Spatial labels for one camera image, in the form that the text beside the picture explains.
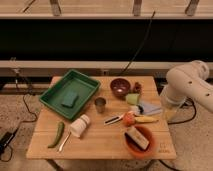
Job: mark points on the whiteboard eraser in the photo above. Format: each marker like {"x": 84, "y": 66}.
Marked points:
{"x": 138, "y": 137}

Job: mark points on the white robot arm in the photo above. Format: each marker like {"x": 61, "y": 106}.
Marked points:
{"x": 186, "y": 81}

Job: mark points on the dark red bowl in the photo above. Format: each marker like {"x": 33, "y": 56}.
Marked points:
{"x": 120, "y": 87}

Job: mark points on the small metal cup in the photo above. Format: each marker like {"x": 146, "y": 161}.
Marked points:
{"x": 100, "y": 104}

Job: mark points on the green plastic tray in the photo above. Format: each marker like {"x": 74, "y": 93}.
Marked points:
{"x": 75, "y": 81}

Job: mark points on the light green cup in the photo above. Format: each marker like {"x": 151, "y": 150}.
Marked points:
{"x": 132, "y": 98}

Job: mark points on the small brown figurine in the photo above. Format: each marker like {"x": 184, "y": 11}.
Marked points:
{"x": 137, "y": 88}

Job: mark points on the green sponge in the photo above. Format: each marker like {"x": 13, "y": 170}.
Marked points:
{"x": 69, "y": 99}

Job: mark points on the orange fruit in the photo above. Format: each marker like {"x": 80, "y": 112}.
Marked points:
{"x": 128, "y": 119}

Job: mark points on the blue cloth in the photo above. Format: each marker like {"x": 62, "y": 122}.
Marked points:
{"x": 149, "y": 108}

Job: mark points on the white cylindrical cup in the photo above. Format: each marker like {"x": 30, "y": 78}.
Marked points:
{"x": 79, "y": 125}

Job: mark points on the green chili pepper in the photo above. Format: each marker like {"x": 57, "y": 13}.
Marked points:
{"x": 58, "y": 136}

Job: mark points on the orange bowl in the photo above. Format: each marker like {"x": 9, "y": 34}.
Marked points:
{"x": 135, "y": 150}

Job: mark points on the black power adapter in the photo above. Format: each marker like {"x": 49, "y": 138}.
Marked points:
{"x": 5, "y": 139}

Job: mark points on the black handled knife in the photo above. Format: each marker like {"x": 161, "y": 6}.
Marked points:
{"x": 113, "y": 120}

